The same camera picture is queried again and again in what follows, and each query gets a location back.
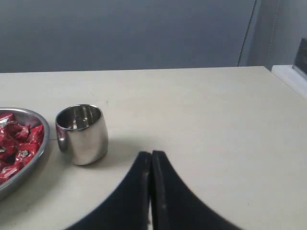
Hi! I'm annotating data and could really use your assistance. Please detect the steel bowl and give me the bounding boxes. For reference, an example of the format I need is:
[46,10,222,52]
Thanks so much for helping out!
[0,107,50,200]

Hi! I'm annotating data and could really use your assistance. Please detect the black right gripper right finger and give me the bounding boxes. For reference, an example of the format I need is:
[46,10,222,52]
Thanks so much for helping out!
[152,150,239,230]

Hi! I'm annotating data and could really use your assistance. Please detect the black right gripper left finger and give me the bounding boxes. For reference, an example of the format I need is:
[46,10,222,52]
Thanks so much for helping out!
[67,151,151,230]

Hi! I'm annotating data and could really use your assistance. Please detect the red wrapped candy pile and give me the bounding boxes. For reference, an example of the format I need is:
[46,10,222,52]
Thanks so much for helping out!
[0,112,44,184]

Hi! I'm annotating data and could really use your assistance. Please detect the stainless steel cup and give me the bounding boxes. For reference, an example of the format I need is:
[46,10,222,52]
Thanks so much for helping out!
[55,104,108,165]

